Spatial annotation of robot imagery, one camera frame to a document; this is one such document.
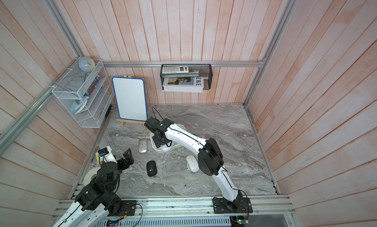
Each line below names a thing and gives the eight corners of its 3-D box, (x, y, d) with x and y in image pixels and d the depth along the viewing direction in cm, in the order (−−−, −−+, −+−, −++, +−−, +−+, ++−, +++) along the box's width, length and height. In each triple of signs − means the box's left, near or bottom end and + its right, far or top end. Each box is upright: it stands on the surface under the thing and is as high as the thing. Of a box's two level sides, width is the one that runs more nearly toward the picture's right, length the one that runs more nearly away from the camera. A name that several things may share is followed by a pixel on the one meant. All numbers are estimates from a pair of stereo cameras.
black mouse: (147, 177, 85) (146, 175, 83) (147, 162, 91) (146, 161, 89) (157, 175, 86) (156, 174, 84) (156, 161, 92) (155, 159, 90)
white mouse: (190, 174, 86) (191, 173, 84) (184, 159, 92) (184, 157, 90) (200, 170, 88) (200, 169, 86) (192, 155, 94) (193, 153, 92)
